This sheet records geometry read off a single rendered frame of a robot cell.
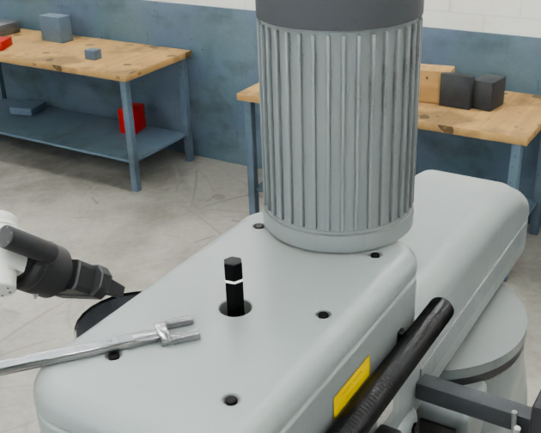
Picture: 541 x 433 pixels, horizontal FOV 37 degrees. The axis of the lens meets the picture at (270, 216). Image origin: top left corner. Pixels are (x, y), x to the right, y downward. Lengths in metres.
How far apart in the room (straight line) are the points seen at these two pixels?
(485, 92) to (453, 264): 3.46
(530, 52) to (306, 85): 4.22
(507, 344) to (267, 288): 0.62
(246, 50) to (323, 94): 5.04
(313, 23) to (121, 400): 0.44
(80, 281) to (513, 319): 0.76
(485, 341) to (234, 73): 4.79
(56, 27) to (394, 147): 5.81
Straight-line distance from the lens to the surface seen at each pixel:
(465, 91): 4.72
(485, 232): 1.42
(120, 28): 6.66
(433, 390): 1.21
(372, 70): 0.92
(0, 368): 0.85
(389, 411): 1.10
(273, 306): 0.90
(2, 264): 1.24
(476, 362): 1.40
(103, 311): 3.43
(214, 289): 0.94
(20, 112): 7.19
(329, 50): 0.91
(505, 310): 1.54
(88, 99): 7.12
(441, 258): 1.29
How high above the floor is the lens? 2.37
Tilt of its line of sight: 26 degrees down
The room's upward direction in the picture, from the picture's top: 2 degrees counter-clockwise
